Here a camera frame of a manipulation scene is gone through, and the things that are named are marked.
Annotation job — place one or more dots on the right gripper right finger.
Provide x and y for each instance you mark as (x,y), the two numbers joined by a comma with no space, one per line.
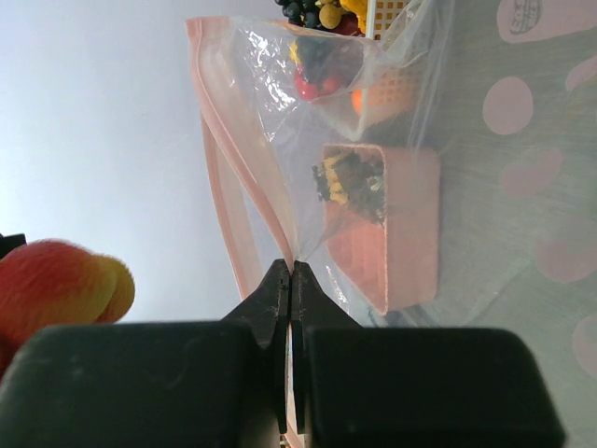
(412,387)

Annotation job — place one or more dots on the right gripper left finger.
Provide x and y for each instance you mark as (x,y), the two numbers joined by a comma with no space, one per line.
(181,384)

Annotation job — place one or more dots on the clear pink zip top bag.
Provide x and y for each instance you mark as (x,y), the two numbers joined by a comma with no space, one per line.
(508,102)

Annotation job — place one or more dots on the longan bunch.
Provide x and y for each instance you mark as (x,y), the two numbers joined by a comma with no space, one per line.
(330,14)

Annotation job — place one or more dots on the dark grape bunch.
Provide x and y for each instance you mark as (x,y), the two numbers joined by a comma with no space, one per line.
(302,13)

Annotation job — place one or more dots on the pink divided tray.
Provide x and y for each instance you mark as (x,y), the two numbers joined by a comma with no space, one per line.
(394,265)

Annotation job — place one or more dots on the orange peach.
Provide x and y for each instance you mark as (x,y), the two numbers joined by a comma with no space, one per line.
(52,282)

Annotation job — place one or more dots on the orange fruit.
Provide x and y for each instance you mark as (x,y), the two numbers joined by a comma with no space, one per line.
(362,101)

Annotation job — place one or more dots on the white fruit basket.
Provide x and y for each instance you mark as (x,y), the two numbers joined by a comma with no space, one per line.
(393,67)

